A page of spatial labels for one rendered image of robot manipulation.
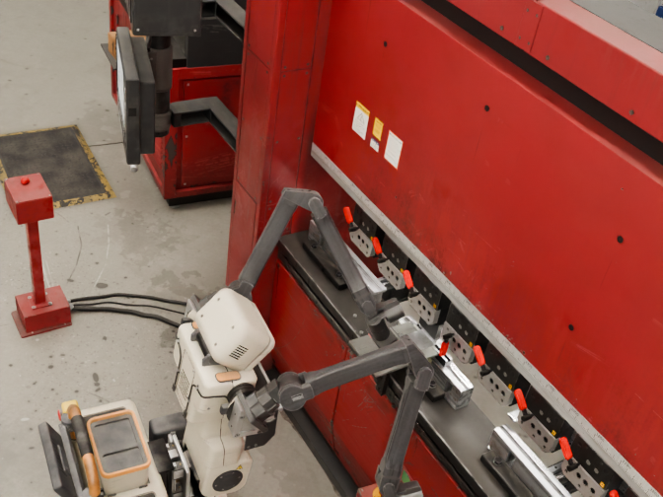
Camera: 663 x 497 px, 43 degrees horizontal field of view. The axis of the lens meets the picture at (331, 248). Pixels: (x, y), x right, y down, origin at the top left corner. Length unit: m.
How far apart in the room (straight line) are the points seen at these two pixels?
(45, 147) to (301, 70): 2.87
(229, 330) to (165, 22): 1.17
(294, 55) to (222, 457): 1.43
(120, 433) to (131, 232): 2.39
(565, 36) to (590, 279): 0.63
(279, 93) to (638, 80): 1.50
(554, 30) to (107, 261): 3.16
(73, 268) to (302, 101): 1.98
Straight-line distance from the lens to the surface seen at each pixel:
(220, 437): 2.74
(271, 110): 3.19
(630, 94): 2.10
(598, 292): 2.31
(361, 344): 2.95
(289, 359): 3.78
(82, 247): 4.89
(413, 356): 2.42
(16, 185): 3.98
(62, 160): 5.60
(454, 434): 2.93
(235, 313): 2.43
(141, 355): 4.24
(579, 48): 2.19
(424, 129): 2.73
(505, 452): 2.86
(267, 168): 3.32
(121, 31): 3.47
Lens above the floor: 3.03
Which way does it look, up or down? 37 degrees down
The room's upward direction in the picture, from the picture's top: 10 degrees clockwise
